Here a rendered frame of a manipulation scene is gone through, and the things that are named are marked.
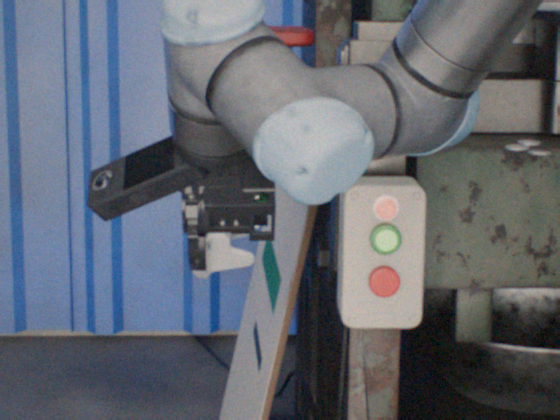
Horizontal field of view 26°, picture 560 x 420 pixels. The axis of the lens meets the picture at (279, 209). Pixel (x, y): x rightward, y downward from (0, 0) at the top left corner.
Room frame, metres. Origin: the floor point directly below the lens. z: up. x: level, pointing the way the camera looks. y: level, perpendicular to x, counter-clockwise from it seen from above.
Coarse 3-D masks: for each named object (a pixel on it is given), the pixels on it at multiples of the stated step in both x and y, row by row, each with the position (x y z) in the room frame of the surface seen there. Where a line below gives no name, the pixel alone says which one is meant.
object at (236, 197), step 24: (216, 168) 0.96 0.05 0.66; (240, 168) 1.00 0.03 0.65; (192, 192) 1.01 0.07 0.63; (216, 192) 1.01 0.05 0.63; (240, 192) 1.01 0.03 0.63; (264, 192) 1.01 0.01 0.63; (192, 216) 1.00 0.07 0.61; (216, 216) 1.01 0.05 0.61; (240, 216) 1.01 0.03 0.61; (264, 216) 1.03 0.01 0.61; (264, 240) 1.03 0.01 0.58
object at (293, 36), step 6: (276, 30) 1.15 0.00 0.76; (282, 30) 1.15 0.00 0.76; (288, 30) 1.15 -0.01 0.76; (294, 30) 1.15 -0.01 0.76; (300, 30) 1.15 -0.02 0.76; (306, 30) 1.16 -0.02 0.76; (282, 36) 1.14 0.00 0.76; (288, 36) 1.14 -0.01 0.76; (294, 36) 1.15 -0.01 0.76; (300, 36) 1.15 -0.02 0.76; (306, 36) 1.15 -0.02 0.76; (312, 36) 1.15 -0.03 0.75; (288, 42) 1.14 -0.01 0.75; (294, 42) 1.14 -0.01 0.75; (300, 42) 1.15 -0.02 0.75; (306, 42) 1.15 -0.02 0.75; (312, 42) 1.15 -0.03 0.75
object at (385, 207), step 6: (378, 198) 1.06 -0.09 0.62; (384, 198) 1.06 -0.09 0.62; (390, 198) 1.06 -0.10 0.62; (372, 204) 1.06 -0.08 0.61; (378, 204) 1.05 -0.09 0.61; (384, 204) 1.05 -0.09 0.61; (390, 204) 1.05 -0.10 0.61; (396, 204) 1.06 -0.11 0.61; (372, 210) 1.06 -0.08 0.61; (378, 210) 1.05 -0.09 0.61; (384, 210) 1.05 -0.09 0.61; (390, 210) 1.05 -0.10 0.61; (396, 210) 1.06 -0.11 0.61; (378, 216) 1.06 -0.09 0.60; (384, 216) 1.05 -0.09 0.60; (390, 216) 1.05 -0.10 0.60
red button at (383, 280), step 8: (376, 272) 1.05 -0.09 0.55; (384, 272) 1.05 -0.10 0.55; (392, 272) 1.05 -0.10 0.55; (376, 280) 1.05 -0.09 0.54; (384, 280) 1.05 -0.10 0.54; (392, 280) 1.05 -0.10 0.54; (376, 288) 1.05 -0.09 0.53; (384, 288) 1.05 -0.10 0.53; (392, 288) 1.05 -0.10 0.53; (384, 296) 1.05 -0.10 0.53
